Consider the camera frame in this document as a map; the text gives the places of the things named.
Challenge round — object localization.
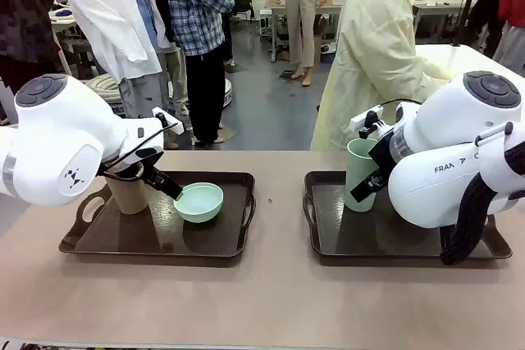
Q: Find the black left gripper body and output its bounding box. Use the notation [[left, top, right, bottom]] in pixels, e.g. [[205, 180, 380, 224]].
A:
[[102, 147, 166, 182]]

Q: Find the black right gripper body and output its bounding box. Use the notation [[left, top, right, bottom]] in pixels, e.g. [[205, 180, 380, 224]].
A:
[[367, 132, 397, 181]]

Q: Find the tall pale green cup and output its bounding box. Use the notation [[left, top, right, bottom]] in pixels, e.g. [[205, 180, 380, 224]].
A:
[[344, 138, 381, 213]]

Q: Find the tall beige plastic cup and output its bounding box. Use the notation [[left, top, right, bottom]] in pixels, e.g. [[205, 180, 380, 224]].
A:
[[106, 162, 148, 216]]

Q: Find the person right forearm yellow sleeve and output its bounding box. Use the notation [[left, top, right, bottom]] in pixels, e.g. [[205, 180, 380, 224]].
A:
[[413, 57, 457, 83]]

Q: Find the dark brown serving tray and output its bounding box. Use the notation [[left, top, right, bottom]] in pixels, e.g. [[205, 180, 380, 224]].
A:
[[303, 170, 514, 267], [58, 170, 257, 268]]

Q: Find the pale green plastic bowl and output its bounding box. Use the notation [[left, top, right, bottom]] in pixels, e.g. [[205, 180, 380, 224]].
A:
[[173, 181, 225, 225]]

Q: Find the person in yellow gown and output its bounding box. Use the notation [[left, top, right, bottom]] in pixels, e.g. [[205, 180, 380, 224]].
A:
[[309, 0, 457, 152]]

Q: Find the white work table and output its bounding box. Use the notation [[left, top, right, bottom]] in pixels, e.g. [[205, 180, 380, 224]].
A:
[[413, 43, 525, 93]]

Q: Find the person in plaid shirt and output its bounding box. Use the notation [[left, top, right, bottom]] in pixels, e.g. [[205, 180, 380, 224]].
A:
[[161, 0, 238, 147]]

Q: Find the grey desk in background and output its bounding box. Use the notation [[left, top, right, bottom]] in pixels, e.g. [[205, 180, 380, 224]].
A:
[[263, 0, 345, 65]]

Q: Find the grey work table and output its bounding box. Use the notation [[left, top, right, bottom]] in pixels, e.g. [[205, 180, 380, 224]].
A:
[[411, 0, 481, 38]]

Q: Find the person in black trousers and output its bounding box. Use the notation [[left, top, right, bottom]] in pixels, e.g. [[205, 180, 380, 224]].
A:
[[467, 0, 504, 59]]

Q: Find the black stand pole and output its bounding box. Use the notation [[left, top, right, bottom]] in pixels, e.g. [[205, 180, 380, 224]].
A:
[[452, 0, 485, 48]]

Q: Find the dark patterned garment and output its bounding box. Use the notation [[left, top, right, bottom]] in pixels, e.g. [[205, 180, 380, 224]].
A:
[[0, 0, 70, 93]]

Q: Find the thin black camera cable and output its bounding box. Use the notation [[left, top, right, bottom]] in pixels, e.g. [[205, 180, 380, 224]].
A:
[[101, 111, 180, 170]]

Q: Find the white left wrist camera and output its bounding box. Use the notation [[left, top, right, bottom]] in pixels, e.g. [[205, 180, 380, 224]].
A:
[[152, 107, 184, 135]]

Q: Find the white coiled hose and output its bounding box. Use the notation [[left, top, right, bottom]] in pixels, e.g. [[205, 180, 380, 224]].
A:
[[83, 71, 125, 107]]

